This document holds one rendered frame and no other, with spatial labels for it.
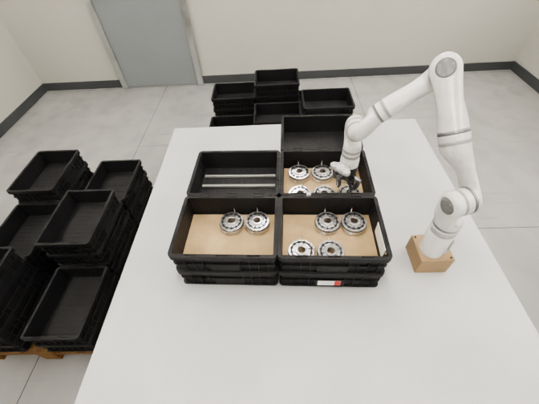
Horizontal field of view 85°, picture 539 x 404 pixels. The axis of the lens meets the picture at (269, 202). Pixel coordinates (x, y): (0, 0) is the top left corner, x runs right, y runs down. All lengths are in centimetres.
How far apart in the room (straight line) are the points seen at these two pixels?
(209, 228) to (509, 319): 119
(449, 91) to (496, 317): 84
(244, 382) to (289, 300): 33
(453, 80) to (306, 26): 301
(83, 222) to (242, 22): 280
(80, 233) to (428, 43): 407
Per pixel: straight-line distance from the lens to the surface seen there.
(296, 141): 166
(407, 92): 113
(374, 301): 127
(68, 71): 486
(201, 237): 127
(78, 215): 215
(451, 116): 107
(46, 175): 259
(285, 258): 105
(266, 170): 149
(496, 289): 149
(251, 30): 394
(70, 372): 224
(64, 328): 202
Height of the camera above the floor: 183
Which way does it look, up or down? 49 degrees down
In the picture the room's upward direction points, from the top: 4 degrees counter-clockwise
